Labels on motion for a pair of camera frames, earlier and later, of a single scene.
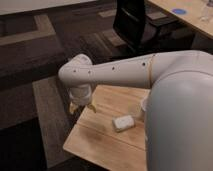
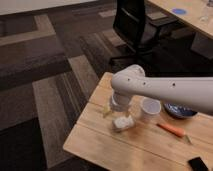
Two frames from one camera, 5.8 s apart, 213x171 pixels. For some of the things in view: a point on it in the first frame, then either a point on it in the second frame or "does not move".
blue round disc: x=179 y=11 does not move
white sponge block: x=123 y=122 does not move
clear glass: x=205 y=16 does not move
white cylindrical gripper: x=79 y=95 → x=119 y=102
